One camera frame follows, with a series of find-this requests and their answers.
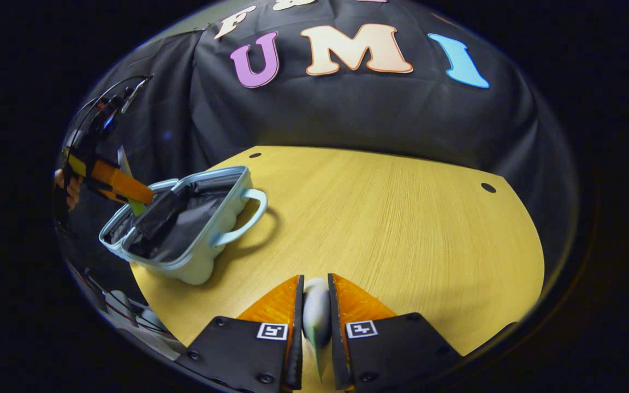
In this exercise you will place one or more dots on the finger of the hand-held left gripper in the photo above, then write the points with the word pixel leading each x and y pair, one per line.
pixel 112 198
pixel 120 183

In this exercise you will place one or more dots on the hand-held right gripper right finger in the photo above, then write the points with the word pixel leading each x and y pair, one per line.
pixel 337 338

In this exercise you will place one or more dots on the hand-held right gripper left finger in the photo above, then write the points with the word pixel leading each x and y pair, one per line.
pixel 295 338

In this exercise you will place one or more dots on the white green skin care tube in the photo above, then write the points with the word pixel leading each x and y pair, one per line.
pixel 317 316

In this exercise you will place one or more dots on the black backdrop cloth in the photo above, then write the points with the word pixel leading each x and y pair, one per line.
pixel 347 114

